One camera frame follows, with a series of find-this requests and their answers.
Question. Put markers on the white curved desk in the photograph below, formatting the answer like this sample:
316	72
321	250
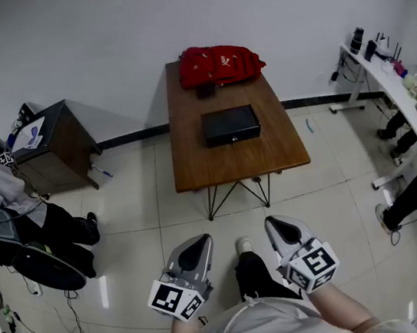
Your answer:
396	95

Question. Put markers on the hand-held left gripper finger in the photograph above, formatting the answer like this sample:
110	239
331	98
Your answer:
207	263
184	249

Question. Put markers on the teal strip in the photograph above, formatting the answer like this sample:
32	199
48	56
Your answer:
309	126

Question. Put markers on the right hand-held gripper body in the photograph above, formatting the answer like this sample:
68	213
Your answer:
312	264

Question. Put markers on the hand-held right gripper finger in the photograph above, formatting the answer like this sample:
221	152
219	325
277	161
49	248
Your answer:
298	232
275	239

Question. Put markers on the person's black trouser leg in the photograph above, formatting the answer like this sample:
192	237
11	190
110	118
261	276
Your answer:
257	274

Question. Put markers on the black round chair seat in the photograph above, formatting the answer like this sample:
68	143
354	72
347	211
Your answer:
49	269

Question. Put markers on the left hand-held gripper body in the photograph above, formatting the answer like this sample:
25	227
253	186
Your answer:
181	294

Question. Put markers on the black box with drawer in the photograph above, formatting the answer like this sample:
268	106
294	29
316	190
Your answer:
229	124

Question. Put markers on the red backpack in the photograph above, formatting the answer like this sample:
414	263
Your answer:
218	63

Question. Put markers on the white sheet with blue print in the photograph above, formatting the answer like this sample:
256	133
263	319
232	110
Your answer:
29	134

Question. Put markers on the black bottle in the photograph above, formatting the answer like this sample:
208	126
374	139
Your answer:
356	41

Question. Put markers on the wooden table with metal legs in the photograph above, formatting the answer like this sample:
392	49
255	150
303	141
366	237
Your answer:
239	161

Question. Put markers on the person's right forearm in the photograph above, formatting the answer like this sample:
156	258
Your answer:
340	307

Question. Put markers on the person's white shirt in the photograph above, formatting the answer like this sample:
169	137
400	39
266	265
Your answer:
272	331

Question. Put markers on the dark brown cabinet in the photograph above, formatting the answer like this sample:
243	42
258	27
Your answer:
61	153

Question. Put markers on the black cup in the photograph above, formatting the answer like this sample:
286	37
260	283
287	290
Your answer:
370	50

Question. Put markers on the white power strip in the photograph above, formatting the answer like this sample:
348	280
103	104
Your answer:
36	289

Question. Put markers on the person's white shoe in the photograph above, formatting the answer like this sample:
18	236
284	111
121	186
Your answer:
244	245

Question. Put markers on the blue and white pen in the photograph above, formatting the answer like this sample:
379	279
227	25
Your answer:
102	170

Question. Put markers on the pink toy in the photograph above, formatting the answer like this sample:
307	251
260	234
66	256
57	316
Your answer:
398	67

